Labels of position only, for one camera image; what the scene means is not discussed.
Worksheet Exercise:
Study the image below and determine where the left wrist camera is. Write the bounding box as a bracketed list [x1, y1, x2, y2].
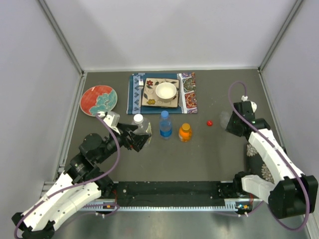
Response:
[95, 111, 121, 134]

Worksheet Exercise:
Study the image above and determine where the grey slotted cable duct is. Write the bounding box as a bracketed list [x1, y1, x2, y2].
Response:
[81, 200, 252, 212]

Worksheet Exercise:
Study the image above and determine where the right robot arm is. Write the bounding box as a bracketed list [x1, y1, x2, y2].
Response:
[226, 96, 319, 219]

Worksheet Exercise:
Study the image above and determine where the clear plastic bottle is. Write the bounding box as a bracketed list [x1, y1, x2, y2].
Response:
[219, 111, 231, 130]

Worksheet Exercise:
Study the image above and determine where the blue label water bottle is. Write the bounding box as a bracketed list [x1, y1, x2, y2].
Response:
[159, 111, 172, 139]

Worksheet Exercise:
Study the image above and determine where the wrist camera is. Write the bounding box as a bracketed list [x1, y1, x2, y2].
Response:
[241, 95, 257, 113]
[95, 111, 121, 134]

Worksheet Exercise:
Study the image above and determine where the square floral beige plate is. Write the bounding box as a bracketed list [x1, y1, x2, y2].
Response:
[141, 78, 180, 108]

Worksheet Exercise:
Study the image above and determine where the black floral square plate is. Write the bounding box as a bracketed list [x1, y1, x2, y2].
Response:
[245, 143, 274, 184]

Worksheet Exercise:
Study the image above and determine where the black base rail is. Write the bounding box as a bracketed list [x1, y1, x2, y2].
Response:
[101, 181, 252, 207]

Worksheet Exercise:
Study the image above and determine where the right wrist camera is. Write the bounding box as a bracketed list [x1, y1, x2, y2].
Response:
[241, 95, 257, 113]

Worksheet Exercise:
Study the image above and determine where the red and teal plate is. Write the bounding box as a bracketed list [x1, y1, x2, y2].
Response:
[80, 85, 118, 117]

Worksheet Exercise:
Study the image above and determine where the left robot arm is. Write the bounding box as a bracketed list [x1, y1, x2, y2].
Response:
[12, 123, 151, 239]

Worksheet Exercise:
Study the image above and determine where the blue patterned placemat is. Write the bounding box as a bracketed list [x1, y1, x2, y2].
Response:
[127, 72, 198, 115]

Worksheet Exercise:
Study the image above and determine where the clear bottle white cap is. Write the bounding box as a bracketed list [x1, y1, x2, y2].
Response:
[132, 114, 152, 147]

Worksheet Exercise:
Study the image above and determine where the orange juice bottle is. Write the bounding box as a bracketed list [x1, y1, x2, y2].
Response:
[178, 123, 192, 142]

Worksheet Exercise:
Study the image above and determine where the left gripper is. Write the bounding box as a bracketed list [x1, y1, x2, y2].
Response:
[97, 122, 152, 163]

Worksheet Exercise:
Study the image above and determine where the white ceramic bowl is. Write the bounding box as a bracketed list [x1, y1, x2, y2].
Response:
[155, 82, 177, 101]

